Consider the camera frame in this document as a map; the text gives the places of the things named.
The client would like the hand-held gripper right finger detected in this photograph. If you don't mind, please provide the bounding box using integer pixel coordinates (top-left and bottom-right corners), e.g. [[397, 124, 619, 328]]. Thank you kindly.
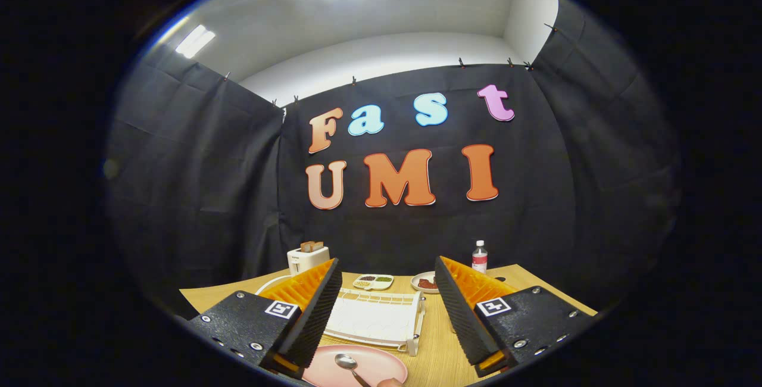
[[435, 256, 598, 379]]

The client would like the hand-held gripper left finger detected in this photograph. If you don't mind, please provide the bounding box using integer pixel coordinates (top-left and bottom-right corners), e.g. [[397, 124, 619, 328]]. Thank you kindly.
[[189, 258, 343, 380]]

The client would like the metal spoon with brown handle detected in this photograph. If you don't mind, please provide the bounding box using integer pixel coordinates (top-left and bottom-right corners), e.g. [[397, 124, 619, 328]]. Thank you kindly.
[[335, 354, 374, 387]]

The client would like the white wire dish rack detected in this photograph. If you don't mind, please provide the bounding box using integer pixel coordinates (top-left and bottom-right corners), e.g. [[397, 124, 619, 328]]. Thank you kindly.
[[256, 274, 427, 357]]

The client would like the pink plate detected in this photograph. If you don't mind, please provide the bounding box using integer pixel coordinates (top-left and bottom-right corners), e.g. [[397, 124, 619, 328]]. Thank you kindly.
[[302, 345, 409, 387]]

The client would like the white oval plate with meat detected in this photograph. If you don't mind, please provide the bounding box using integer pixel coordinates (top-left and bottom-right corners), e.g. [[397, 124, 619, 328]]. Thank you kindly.
[[411, 271, 441, 294]]

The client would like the white divided dish with beans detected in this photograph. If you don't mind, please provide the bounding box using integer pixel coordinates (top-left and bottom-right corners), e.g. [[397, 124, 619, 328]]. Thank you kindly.
[[352, 274, 395, 291]]

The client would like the white toaster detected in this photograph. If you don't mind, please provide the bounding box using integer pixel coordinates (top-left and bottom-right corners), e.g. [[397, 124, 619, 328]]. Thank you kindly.
[[287, 246, 330, 275]]

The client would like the clear bottle with red label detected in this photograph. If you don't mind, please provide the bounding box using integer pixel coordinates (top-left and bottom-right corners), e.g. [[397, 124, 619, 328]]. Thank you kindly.
[[471, 240, 489, 274]]

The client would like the black backdrop cloth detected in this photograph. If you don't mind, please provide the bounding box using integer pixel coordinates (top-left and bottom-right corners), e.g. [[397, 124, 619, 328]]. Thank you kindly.
[[107, 0, 682, 316]]

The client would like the narrow ceiling light panel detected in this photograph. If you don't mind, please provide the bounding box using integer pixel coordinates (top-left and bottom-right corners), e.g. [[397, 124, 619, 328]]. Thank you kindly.
[[175, 24, 216, 59]]

